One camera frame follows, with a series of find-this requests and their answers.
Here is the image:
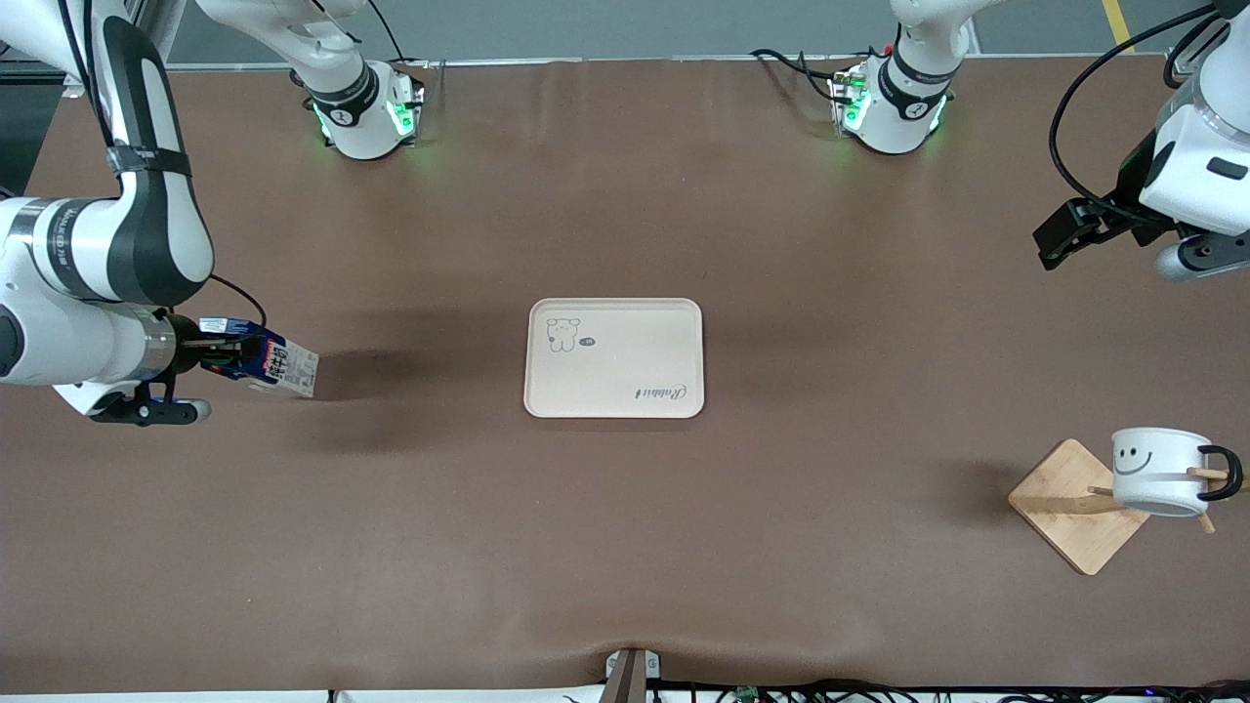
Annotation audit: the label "wooden cup hanging rack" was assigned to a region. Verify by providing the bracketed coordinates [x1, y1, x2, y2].
[1007, 438, 1241, 577]

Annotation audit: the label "metal clamp bracket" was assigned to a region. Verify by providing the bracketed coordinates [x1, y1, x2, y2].
[599, 646, 665, 703]

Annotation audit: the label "beige plastic tray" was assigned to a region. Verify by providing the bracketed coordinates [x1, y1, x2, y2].
[523, 297, 705, 420]

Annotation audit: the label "black arm wrist cable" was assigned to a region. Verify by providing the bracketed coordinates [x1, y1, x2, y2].
[1048, 0, 1222, 221]
[54, 0, 270, 329]

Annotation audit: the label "black right arm base cable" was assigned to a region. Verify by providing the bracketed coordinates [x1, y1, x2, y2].
[366, 0, 431, 69]

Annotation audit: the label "white smiley cup black handle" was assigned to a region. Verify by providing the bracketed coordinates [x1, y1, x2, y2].
[1110, 427, 1247, 518]

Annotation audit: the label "black left arm wrist cable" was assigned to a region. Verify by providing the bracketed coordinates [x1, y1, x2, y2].
[1048, 0, 1222, 221]

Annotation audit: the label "black left arm base cables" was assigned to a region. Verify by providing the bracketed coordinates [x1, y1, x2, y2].
[750, 47, 843, 103]

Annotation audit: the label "blue white milk carton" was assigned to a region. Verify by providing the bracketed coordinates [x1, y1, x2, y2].
[198, 315, 321, 399]

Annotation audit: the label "brown table mat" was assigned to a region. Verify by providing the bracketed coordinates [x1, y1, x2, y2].
[0, 57, 1250, 696]

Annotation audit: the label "black right arm wrist cable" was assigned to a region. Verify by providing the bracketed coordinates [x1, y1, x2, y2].
[54, 0, 270, 329]

